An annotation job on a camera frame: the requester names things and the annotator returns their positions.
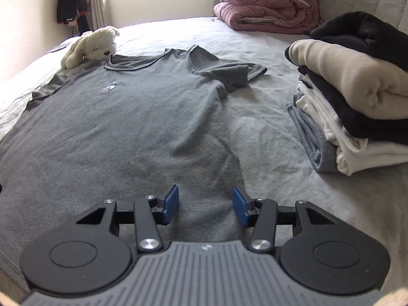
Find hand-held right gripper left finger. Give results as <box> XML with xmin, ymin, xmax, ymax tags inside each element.
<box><xmin>76</xmin><ymin>184</ymin><xmax>180</xmax><ymax>252</ymax></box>

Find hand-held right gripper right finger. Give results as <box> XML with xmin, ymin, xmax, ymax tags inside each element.
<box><xmin>232</xmin><ymin>186</ymin><xmax>335</xmax><ymax>252</ymax></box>

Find grey t-shirt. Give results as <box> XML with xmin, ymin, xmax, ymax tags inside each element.
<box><xmin>0</xmin><ymin>45</ymin><xmax>268</xmax><ymax>252</ymax></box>

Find hanging dark clothes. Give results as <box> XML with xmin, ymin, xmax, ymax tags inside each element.
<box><xmin>57</xmin><ymin>0</ymin><xmax>91</xmax><ymax>34</ymax></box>

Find grey folded garment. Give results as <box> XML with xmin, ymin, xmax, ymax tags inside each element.
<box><xmin>286</xmin><ymin>91</ymin><xmax>341</xmax><ymax>173</ymax></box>

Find grey bed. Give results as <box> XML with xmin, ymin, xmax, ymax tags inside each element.
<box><xmin>0</xmin><ymin>16</ymin><xmax>408</xmax><ymax>294</ymax></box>

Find white folded garment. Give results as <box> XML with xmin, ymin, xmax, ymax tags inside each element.
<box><xmin>295</xmin><ymin>81</ymin><xmax>408</xmax><ymax>176</ymax></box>

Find white plush toy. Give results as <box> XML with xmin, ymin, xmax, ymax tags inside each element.
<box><xmin>60</xmin><ymin>26</ymin><xmax>120</xmax><ymax>70</ymax></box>

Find dark flat object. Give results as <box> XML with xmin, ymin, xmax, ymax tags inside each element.
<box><xmin>47</xmin><ymin>42</ymin><xmax>70</xmax><ymax>54</ymax></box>

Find pink folded quilt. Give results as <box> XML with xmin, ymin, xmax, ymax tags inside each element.
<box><xmin>213</xmin><ymin>0</ymin><xmax>320</xmax><ymax>35</ymax></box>

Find black fleece folded garment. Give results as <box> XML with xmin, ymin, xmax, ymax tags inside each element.
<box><xmin>310</xmin><ymin>11</ymin><xmax>408</xmax><ymax>71</ymax></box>

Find grey curtain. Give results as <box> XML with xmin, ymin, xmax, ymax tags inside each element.
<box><xmin>87</xmin><ymin>0</ymin><xmax>110</xmax><ymax>31</ymax></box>

